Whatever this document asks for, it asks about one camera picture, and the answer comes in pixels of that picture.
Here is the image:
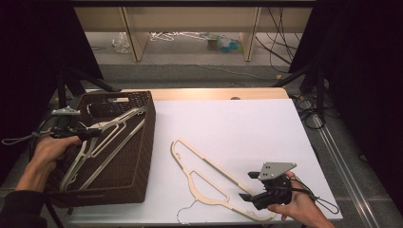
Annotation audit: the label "brown wicker basket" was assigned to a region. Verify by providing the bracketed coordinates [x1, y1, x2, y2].
[44, 90, 157, 209]

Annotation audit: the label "clear plastic bag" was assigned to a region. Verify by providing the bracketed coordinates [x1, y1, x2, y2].
[111, 31, 132, 54]

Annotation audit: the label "beige wooden clothes hanger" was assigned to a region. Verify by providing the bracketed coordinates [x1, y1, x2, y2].
[59, 106, 147, 193]
[80, 122, 127, 160]
[170, 138, 278, 226]

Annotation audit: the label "person's right hand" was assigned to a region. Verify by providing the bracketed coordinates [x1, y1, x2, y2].
[267, 170, 318, 221]

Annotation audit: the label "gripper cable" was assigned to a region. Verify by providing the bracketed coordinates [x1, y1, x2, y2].
[289, 178, 340, 216]
[1, 130, 53, 146]

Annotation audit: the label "thin white floor cable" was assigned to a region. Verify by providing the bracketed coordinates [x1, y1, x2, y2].
[195, 64, 271, 82]

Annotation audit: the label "beige wooden shelf unit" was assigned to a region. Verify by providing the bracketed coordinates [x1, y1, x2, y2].
[71, 6, 314, 63]

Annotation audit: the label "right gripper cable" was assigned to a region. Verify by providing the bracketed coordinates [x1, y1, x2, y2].
[289, 178, 340, 216]

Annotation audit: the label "aluminium rail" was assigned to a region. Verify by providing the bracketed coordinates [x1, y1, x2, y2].
[311, 113, 381, 228]

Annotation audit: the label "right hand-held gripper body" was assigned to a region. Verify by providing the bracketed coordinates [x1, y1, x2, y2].
[252, 161, 298, 211]

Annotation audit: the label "black coiled floor cables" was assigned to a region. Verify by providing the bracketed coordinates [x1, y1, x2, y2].
[292, 92, 327, 130]

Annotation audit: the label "black metal stand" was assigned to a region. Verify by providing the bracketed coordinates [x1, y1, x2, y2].
[271, 61, 328, 124]
[56, 66, 122, 127]

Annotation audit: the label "white paper sheet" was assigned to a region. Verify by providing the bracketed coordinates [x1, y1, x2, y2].
[67, 98, 344, 226]

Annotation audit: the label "colourful plastic clips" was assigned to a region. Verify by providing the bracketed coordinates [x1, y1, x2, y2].
[205, 33, 243, 54]

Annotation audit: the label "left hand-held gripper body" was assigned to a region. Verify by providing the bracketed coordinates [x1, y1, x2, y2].
[49, 105, 83, 141]

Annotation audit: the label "white hangers on floor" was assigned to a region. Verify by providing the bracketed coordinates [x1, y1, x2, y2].
[149, 30, 207, 43]

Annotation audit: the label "person's left hand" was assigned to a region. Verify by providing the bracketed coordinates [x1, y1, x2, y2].
[30, 135, 83, 174]

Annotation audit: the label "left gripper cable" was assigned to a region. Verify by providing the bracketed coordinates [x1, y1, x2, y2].
[1, 130, 53, 146]

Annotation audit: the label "black hanging cables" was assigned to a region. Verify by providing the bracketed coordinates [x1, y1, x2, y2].
[255, 7, 302, 74]

